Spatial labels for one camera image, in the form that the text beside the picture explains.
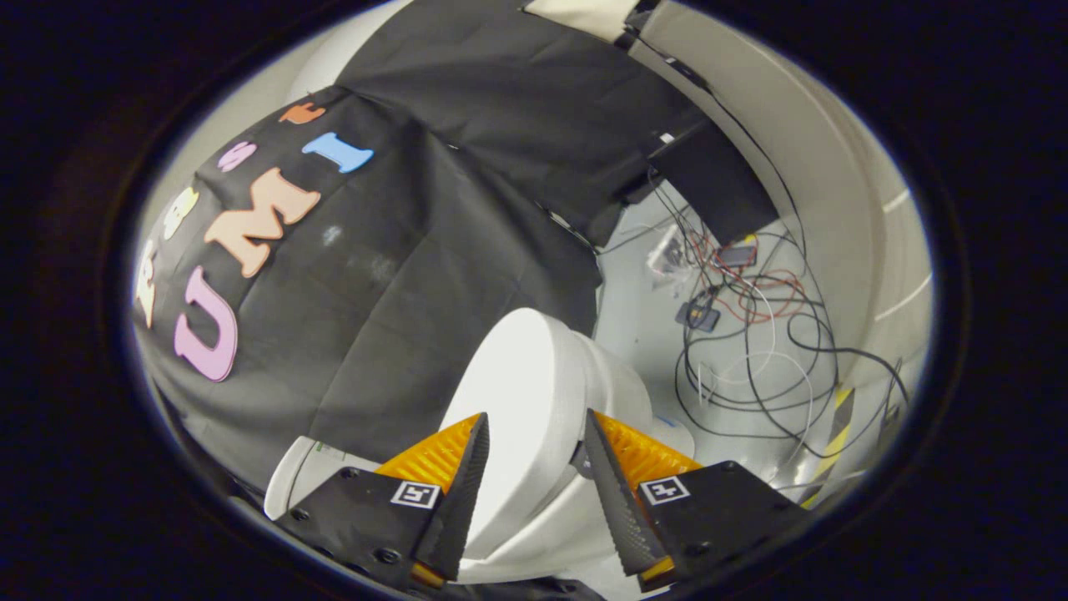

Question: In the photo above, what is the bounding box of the black backdrop cloth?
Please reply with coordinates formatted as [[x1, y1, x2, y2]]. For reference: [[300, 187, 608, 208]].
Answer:
[[132, 0, 781, 495]]

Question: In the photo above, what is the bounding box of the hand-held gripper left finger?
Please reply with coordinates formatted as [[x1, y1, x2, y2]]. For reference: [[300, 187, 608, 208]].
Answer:
[[275, 412, 491, 591]]

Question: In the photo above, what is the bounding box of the yellow black hazard tape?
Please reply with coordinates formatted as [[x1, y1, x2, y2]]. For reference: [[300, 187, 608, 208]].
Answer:
[[799, 386, 857, 508]]

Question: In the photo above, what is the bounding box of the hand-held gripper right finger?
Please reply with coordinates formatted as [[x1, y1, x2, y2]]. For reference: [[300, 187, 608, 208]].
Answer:
[[584, 409, 810, 592]]

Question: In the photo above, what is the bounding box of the clear plastic bag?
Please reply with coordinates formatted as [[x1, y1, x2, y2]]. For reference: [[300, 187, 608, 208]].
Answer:
[[647, 225, 698, 289]]

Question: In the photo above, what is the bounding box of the tangle of floor cables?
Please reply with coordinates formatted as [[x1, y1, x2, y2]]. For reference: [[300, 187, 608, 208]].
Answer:
[[601, 167, 912, 502]]

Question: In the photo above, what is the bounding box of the dark blue electronic box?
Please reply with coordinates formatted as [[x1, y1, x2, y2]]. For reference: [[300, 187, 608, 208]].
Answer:
[[676, 300, 720, 333]]

